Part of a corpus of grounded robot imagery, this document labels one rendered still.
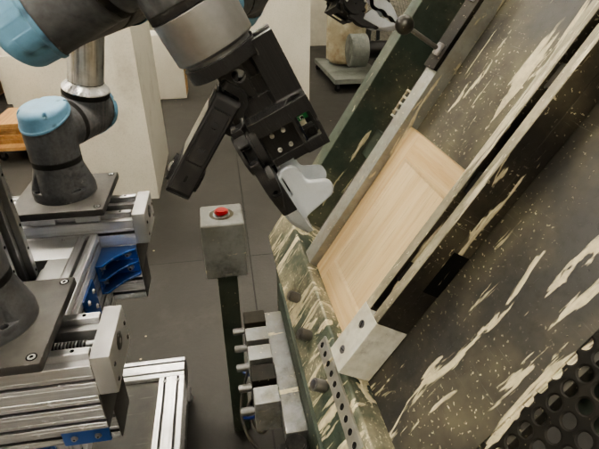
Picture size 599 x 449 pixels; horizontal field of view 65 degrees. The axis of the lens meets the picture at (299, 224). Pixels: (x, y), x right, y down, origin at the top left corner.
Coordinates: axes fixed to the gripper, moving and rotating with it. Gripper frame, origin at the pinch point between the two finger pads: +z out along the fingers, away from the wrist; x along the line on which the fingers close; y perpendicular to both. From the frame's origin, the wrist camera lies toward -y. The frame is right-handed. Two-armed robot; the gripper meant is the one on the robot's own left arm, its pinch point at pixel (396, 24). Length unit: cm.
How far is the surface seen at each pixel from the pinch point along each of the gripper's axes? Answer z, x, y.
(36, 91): -123, 49, 431
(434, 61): 8.5, 5.0, -6.9
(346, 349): 6, 65, -24
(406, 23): -2.4, 3.2, -9.7
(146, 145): -23, 51, 247
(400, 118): 9.4, 17.7, -2.0
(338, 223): 9.9, 44.7, 5.9
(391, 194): 11.8, 34.3, -7.7
